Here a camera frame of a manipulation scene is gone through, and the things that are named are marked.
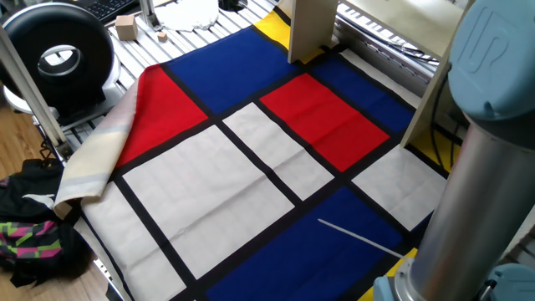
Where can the aluminium frame post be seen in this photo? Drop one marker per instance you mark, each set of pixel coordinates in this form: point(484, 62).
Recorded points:
point(29, 92)

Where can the small wooden cube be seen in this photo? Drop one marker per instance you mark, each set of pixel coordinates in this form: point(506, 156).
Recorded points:
point(162, 37)

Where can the white crumpled cloth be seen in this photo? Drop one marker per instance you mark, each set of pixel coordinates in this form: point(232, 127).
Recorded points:
point(188, 14)

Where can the colour block tablecloth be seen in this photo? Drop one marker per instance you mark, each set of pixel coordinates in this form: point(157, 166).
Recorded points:
point(209, 188)

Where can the black backpack pink green pattern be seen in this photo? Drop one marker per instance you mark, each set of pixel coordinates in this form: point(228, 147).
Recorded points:
point(33, 246)

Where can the cream wooden shelf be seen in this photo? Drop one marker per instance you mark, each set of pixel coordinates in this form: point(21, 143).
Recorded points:
point(311, 29)

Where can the aluminium post with bracket foot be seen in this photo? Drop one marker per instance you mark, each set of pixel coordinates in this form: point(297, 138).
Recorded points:
point(148, 14)

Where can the black round foot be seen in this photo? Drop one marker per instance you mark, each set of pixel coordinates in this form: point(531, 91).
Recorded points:
point(232, 5)

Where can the black keyboard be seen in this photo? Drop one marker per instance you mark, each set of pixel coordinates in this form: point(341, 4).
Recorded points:
point(106, 7)

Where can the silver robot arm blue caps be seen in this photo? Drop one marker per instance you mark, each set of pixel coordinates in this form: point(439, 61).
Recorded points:
point(472, 209)

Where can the grey aluminium rail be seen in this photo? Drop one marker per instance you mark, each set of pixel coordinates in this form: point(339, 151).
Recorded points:
point(376, 60)

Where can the white zip tie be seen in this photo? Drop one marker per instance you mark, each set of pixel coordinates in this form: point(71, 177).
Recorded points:
point(359, 238)

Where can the large wooden block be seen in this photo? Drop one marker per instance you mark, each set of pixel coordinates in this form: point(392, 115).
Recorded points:
point(126, 27)

